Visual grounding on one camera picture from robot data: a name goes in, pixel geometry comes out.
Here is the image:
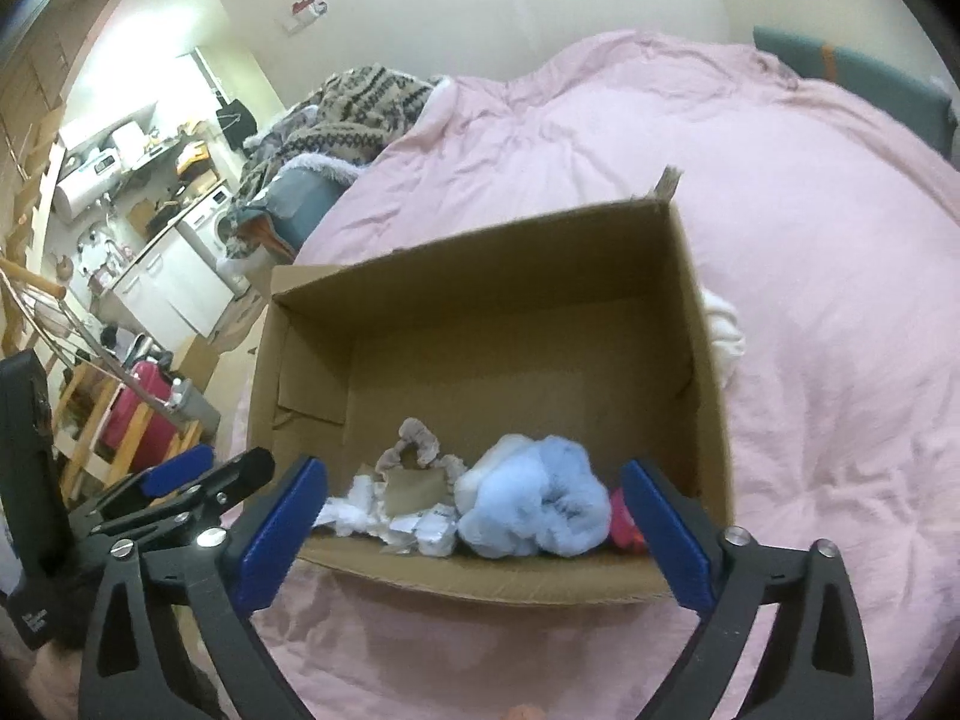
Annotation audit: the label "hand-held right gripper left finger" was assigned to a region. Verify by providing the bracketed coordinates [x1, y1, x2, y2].
[77, 454, 329, 720]

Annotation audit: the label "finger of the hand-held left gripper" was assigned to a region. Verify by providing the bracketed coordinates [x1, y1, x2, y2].
[97, 444, 215, 518]
[75, 447, 275, 552]

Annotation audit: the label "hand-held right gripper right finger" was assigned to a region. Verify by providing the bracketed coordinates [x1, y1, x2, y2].
[619, 459, 875, 720]

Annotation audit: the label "pink rubber duck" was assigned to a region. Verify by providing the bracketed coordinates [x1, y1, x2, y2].
[607, 487, 650, 556]

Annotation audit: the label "white fuzzy socks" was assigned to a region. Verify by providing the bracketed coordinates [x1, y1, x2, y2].
[313, 476, 385, 539]

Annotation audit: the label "blue fluffy socks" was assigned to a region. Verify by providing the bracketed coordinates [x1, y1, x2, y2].
[456, 435, 612, 560]

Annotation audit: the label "beige patterned scrunchie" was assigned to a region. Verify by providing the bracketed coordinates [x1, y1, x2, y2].
[375, 420, 470, 496]

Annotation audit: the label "brown cardboard box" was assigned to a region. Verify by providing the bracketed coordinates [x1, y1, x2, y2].
[247, 165, 736, 605]

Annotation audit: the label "grey bin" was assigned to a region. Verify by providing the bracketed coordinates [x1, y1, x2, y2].
[169, 375, 222, 428]

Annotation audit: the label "red suitcase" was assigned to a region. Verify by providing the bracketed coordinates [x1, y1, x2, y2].
[101, 360, 181, 458]

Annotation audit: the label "yellow wooden chair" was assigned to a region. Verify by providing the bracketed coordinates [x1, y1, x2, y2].
[56, 360, 203, 503]

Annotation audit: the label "white kitchen cabinet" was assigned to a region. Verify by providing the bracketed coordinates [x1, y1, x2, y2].
[101, 229, 233, 338]

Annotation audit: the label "white knotted cloth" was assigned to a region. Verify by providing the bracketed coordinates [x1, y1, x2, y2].
[701, 289, 749, 387]

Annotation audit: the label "white washing machine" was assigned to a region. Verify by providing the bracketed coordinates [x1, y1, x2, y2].
[176, 184, 252, 293]

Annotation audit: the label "white water heater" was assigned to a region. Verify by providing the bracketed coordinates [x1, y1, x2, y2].
[56, 176, 113, 222]

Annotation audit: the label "pink blanket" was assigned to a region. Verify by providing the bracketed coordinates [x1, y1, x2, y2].
[225, 30, 960, 720]

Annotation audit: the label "blue fur-trimmed jacket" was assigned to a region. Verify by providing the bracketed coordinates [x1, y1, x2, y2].
[225, 154, 361, 263]

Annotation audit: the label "black hanging garment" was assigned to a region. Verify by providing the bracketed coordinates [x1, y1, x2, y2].
[216, 97, 258, 149]

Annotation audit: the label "patterned knit blanket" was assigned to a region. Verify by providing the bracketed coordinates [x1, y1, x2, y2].
[225, 66, 443, 256]

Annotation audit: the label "teal headboard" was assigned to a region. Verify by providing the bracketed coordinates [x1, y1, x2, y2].
[752, 25, 957, 158]

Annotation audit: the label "wall outlet with red plug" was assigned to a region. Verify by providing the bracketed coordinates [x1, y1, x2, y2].
[283, 0, 329, 32]

